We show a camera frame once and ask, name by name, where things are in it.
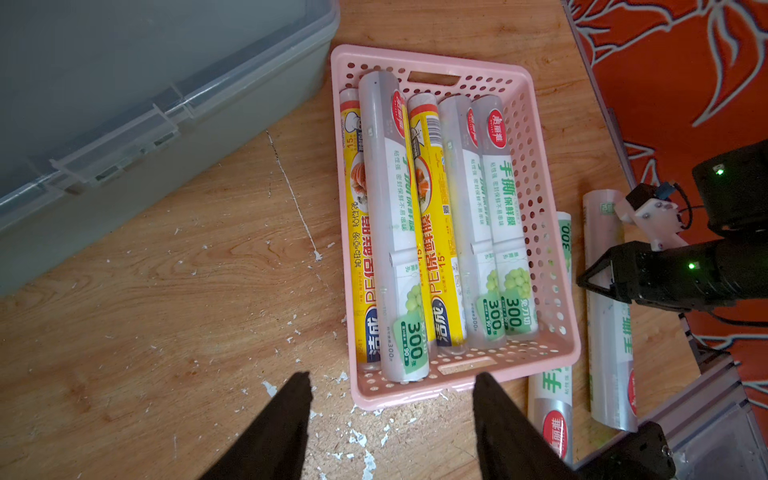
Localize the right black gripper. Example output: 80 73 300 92
577 239 767 312

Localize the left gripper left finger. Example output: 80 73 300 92
202 372 313 479

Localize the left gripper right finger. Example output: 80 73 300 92
472 372 578 479

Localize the long white green wrap roll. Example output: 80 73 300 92
527 211 575 466

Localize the pink plastic basket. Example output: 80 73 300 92
331 45 581 410

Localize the yellow red wrap roll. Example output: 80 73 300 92
340 88 380 371

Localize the green capped wrap roll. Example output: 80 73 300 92
359 70 429 383

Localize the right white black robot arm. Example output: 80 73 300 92
577 141 767 312

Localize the grey lidded storage box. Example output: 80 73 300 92
1 1 341 294

